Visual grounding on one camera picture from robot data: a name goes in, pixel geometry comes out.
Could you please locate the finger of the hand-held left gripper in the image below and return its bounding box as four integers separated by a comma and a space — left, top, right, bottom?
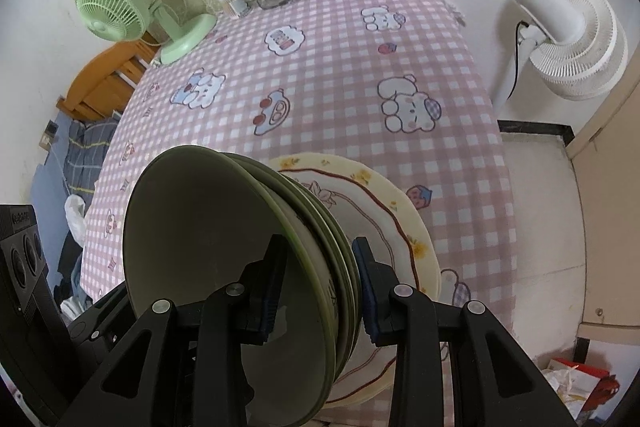
66, 281, 142, 376

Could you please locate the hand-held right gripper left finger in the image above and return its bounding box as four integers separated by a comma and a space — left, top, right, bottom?
59, 234, 290, 427

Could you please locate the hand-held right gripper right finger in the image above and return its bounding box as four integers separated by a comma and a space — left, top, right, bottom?
351, 237, 576, 427

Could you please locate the green-grey bowl blue floral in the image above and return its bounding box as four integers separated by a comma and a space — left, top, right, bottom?
240, 157, 362, 378

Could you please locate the yellow scalloped floral plate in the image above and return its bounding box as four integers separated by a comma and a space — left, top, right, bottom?
267, 152, 442, 408

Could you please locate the yellow round floral plate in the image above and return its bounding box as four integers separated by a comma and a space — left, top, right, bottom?
320, 252, 443, 410

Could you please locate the pile of dark clothes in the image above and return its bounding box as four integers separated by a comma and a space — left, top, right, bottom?
52, 232, 98, 315

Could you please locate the white cloth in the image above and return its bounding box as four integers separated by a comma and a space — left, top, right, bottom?
64, 194, 92, 248

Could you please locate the grey plaid pillow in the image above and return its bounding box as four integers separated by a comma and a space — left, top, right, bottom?
62, 112, 123, 195

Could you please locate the wooden chair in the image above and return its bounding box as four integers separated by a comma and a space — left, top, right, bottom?
56, 41, 156, 122

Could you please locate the pink checked tablecloth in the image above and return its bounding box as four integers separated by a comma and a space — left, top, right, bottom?
82, 0, 518, 427

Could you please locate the red and white bag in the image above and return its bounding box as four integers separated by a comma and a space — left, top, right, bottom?
542, 357, 621, 427

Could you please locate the beige cabinet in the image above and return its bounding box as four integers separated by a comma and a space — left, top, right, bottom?
565, 77, 640, 358

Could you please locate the green desk fan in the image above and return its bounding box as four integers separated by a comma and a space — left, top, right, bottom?
75, 0, 218, 65

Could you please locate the cotton swab container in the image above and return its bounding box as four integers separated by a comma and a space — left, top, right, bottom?
216, 0, 252, 18

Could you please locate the white standing fan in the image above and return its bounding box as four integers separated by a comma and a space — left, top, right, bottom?
490, 0, 628, 118

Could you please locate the black fan cable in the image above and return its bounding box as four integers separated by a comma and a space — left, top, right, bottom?
507, 21, 531, 100

